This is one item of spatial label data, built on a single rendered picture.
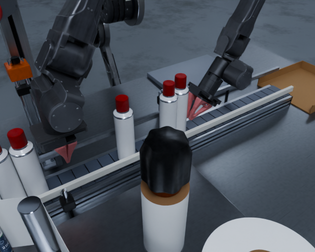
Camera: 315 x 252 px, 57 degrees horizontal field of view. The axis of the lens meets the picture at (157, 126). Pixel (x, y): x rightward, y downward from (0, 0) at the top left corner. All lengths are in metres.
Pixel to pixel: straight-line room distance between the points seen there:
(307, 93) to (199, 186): 0.74
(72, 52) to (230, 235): 0.41
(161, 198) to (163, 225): 0.06
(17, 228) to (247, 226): 0.43
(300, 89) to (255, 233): 0.92
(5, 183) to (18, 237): 0.13
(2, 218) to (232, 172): 0.61
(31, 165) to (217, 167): 0.52
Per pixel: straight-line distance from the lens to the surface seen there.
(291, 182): 0.93
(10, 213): 0.61
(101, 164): 0.85
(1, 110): 2.92
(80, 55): 0.55
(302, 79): 1.47
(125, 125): 0.75
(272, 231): 0.56
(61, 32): 0.53
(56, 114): 0.49
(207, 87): 0.88
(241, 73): 0.84
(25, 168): 0.71
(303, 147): 1.07
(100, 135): 0.81
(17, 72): 0.69
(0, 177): 0.72
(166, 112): 0.81
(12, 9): 0.69
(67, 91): 0.49
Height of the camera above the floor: 1.47
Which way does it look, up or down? 38 degrees down
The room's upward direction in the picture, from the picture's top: straight up
